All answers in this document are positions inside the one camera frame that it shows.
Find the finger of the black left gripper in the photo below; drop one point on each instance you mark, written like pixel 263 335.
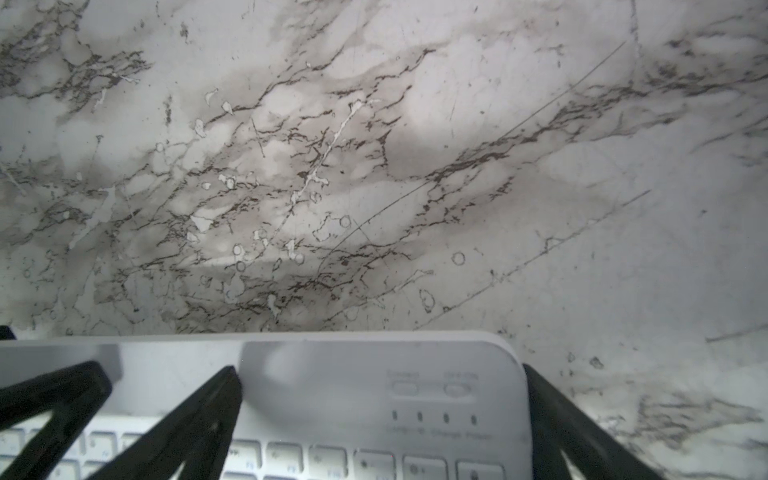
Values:
pixel 70 396

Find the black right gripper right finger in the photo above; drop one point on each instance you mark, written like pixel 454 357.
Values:
pixel 562 434

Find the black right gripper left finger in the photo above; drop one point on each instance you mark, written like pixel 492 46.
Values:
pixel 191 442

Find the white keyboard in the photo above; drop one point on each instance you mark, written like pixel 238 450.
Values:
pixel 424 405

